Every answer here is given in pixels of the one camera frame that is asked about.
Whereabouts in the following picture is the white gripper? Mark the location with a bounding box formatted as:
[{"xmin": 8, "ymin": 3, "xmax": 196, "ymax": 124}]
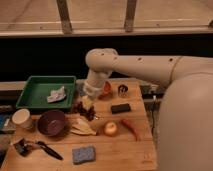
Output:
[{"xmin": 81, "ymin": 69, "xmax": 110, "ymax": 110}]

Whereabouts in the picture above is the dark grape bunch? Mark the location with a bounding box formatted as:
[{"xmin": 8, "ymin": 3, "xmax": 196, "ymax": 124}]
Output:
[{"xmin": 73, "ymin": 102, "xmax": 95, "ymax": 121}]

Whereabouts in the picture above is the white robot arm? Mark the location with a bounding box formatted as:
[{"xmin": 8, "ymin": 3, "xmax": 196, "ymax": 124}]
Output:
[{"xmin": 84, "ymin": 48, "xmax": 213, "ymax": 171}]

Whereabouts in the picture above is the orange bowl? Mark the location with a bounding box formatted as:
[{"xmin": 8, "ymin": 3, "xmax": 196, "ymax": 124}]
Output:
[{"xmin": 100, "ymin": 81, "xmax": 111, "ymax": 98}]

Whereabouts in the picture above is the purple bowl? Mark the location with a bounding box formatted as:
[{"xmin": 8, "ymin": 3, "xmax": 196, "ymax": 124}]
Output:
[{"xmin": 37, "ymin": 110, "xmax": 66, "ymax": 136}]

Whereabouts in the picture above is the yellow banana peel toy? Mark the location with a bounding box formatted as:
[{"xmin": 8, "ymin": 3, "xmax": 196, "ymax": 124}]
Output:
[{"xmin": 70, "ymin": 118, "xmax": 97, "ymax": 136}]

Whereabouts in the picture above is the crumpled white cloth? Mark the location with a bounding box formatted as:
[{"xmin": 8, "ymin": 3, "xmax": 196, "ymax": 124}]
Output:
[{"xmin": 47, "ymin": 86, "xmax": 66, "ymax": 103}]

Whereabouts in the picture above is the black rectangular block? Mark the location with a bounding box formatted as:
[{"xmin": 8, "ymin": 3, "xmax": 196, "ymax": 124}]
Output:
[{"xmin": 111, "ymin": 103, "xmax": 131, "ymax": 114}]

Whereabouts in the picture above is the yellow apple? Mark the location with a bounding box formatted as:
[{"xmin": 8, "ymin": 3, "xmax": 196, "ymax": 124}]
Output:
[{"xmin": 104, "ymin": 122, "xmax": 118, "ymax": 136}]

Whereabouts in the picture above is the wooden cutting board table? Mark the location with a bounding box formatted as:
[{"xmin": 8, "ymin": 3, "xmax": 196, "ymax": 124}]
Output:
[{"xmin": 0, "ymin": 81, "xmax": 157, "ymax": 171}]

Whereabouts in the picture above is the green plastic tray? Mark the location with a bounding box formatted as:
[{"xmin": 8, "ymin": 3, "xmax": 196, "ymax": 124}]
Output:
[{"xmin": 16, "ymin": 76, "xmax": 76, "ymax": 111}]

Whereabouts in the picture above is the blue sponge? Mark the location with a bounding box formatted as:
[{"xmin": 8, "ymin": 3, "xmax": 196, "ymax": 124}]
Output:
[{"xmin": 72, "ymin": 146, "xmax": 96, "ymax": 165}]

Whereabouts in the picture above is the white paper cup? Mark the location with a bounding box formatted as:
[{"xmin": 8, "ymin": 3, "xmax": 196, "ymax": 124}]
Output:
[{"xmin": 12, "ymin": 109, "xmax": 33, "ymax": 129}]

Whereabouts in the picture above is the black binder clip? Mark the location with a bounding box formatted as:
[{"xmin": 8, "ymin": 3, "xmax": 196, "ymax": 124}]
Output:
[{"xmin": 13, "ymin": 138, "xmax": 32, "ymax": 156}]

